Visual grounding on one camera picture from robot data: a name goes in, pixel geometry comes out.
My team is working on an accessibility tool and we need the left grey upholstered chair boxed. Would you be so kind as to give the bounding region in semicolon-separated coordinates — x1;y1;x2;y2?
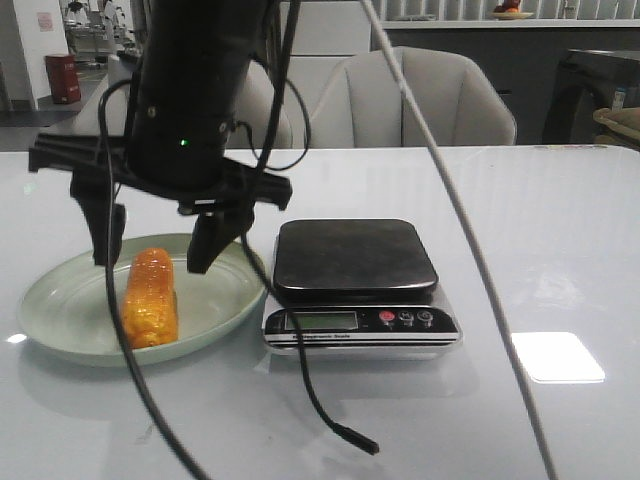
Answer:
70;54;294;151

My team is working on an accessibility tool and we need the black cable with plug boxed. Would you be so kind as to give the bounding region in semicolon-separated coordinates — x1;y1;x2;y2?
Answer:
234;0;380;456

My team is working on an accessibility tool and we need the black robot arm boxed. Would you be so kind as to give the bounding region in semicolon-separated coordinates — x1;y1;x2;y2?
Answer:
28;1;292;273

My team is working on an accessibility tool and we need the black cable long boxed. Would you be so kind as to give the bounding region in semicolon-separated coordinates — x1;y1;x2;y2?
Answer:
97;78;211;480

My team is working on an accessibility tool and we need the grey counter with white top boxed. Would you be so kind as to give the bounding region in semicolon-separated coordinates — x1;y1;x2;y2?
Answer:
383;19;639;144

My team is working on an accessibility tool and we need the pink wall notice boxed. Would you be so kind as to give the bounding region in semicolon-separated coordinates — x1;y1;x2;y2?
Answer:
37;12;53;32

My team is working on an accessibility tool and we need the orange corn cob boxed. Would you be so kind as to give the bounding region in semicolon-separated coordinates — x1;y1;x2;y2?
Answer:
121;247;179;349

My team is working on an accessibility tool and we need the black electronic kitchen scale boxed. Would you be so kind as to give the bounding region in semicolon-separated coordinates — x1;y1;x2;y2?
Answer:
262;219;463;359

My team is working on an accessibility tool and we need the light green plate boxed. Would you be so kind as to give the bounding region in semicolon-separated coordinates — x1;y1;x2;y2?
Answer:
18;233;265;367

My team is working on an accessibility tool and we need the fruit bowl on counter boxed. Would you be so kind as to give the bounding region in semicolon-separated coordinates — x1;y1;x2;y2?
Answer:
491;0;534;20

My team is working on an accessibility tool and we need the white cabinet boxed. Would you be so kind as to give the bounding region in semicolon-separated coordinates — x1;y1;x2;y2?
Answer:
279;0;373;149

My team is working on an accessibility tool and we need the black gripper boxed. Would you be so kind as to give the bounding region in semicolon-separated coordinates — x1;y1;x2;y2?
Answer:
28;115;292;274

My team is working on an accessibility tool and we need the white cable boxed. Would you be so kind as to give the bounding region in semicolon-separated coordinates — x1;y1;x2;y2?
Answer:
360;0;559;480

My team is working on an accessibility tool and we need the grey upholstered chair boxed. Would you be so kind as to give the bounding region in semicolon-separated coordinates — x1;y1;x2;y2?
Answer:
310;46;517;149
70;54;294;151

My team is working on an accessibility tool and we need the right grey upholstered chair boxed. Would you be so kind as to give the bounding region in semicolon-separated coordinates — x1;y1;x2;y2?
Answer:
310;46;517;149

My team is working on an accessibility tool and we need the beige cushion at right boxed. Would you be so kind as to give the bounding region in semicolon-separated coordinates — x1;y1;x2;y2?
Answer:
593;107;640;151

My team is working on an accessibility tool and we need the red bin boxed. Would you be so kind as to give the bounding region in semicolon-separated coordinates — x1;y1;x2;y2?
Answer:
45;54;81;104

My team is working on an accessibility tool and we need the dark appliance at right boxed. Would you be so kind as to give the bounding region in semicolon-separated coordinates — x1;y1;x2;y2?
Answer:
541;49;639;144

